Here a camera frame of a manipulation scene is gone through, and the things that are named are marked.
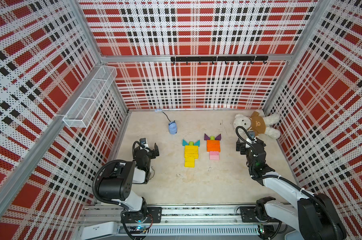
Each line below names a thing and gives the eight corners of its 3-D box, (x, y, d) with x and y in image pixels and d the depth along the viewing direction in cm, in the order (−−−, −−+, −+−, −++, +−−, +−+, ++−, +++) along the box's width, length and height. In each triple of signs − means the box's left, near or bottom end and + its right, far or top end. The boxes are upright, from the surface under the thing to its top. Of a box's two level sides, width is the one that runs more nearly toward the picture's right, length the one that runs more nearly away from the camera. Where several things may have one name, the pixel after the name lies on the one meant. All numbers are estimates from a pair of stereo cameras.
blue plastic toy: (170, 134, 109) (168, 126, 101) (170, 128, 112) (169, 120, 105) (177, 134, 109) (175, 126, 101) (177, 128, 112) (176, 120, 105)
